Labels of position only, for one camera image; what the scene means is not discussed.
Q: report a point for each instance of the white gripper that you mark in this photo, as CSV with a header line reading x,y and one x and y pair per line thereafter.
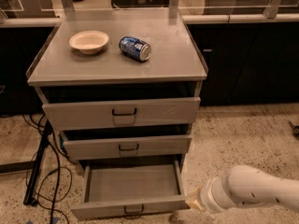
x,y
206,192

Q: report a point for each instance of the grey bottom drawer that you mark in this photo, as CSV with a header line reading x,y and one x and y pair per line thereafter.
x,y
131,187

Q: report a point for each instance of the grey drawer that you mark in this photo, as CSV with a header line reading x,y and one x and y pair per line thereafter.
x,y
131,187
112,114
97,148

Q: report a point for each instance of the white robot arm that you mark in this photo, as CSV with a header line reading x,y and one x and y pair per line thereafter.
x,y
244,187

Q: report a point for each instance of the grey middle drawer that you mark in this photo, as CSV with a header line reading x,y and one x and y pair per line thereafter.
x,y
97,148

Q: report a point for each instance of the grey drawer cabinet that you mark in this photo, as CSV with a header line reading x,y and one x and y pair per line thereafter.
x,y
174,69

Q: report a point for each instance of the grey top drawer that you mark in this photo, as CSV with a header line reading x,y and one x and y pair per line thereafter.
x,y
112,114

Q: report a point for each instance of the dark object on floor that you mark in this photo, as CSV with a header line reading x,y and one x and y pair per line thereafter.
x,y
295,129

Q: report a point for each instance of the black floor bar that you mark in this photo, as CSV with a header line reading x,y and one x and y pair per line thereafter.
x,y
44,142

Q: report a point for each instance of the blue soda can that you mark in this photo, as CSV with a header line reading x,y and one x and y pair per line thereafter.
x,y
135,48

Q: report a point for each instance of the white paper bowl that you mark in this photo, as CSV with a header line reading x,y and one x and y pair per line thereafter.
x,y
89,42

